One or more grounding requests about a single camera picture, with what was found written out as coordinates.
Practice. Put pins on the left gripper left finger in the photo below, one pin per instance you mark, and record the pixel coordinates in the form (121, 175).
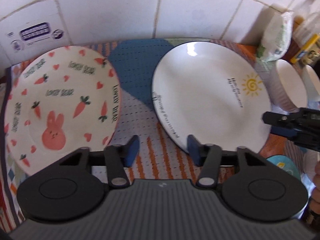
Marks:
(117, 157)

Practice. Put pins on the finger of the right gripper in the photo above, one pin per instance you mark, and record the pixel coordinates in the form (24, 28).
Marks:
(280, 120)
(283, 132)

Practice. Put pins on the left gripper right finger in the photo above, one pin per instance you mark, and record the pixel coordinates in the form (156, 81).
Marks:
(208, 157)

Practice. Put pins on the white sun plate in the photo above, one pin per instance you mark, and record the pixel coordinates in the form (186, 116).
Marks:
(211, 92)

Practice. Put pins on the bunny carrot patterned plate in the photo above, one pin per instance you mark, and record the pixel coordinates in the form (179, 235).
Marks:
(65, 99)

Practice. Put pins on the white ribbed bowl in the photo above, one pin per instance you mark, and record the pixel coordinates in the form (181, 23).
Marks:
(286, 88)
(311, 83)

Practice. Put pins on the teal round object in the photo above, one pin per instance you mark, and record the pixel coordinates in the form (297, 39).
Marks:
(286, 164)

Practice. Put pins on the colourful patchwork table mat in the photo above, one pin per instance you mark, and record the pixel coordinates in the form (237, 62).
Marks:
(159, 158)

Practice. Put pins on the yellow label oil bottle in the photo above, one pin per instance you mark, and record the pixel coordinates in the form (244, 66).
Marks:
(305, 48)

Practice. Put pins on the white salt bag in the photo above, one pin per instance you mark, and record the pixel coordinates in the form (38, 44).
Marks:
(276, 37)

